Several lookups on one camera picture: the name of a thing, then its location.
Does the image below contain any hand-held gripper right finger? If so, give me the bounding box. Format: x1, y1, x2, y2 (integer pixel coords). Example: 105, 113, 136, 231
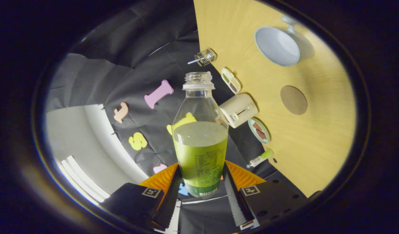
223, 160, 308, 230

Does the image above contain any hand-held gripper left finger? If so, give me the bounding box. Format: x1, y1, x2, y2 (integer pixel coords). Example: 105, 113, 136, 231
100, 162, 182, 229

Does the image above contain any clear green-label juice bottle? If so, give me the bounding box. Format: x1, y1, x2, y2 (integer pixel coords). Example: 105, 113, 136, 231
172, 72, 229, 198

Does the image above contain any round brown coaster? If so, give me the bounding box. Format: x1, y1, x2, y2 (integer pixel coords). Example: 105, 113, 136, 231
280, 85, 308, 115

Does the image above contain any pale grey cup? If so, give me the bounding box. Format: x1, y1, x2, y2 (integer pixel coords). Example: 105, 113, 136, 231
254, 16, 315, 67

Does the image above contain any small white green bottle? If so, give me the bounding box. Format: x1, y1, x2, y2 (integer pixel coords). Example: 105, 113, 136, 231
246, 149, 274, 168

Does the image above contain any pale green plate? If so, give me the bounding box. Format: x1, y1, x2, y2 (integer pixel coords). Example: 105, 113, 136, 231
248, 118, 270, 145

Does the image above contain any ceiling light panel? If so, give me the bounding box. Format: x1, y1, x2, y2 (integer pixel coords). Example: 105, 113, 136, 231
61, 155, 110, 203

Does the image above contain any white toaster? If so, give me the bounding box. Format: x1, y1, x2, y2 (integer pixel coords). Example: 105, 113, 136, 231
219, 93, 259, 129

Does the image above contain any wooden table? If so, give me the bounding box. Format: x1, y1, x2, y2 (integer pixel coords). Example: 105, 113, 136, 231
193, 0, 357, 198

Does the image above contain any white divided snack tray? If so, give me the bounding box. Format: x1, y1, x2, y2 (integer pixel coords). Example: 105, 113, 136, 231
221, 68, 242, 94

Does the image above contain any wire mesh holder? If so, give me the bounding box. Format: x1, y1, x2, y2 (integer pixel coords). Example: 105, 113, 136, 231
197, 49, 217, 67

